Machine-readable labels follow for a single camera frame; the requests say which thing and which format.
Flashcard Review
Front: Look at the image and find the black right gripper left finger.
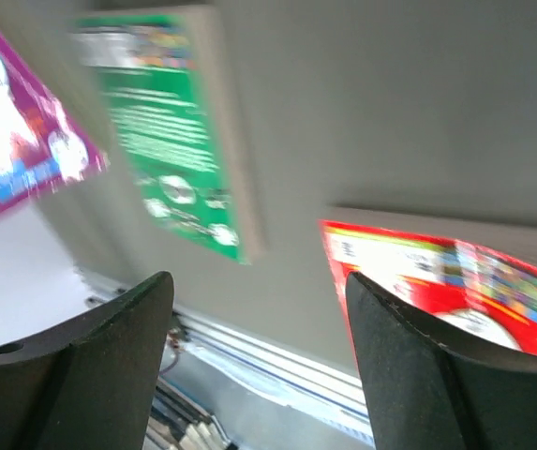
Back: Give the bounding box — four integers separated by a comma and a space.
0, 271, 174, 449

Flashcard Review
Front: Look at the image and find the red cartoon paperback book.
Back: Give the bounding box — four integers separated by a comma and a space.
320, 208, 537, 355

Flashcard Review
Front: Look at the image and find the aluminium mounting rail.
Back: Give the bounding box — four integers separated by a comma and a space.
75, 266, 375, 444

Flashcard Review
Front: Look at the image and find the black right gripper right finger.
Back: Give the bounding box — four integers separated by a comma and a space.
346, 272, 537, 449

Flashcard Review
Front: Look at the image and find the green paperback book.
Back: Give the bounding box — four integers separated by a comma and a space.
74, 4, 264, 264

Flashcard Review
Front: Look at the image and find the purple cartoon paperback book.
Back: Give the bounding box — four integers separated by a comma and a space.
0, 32, 107, 217

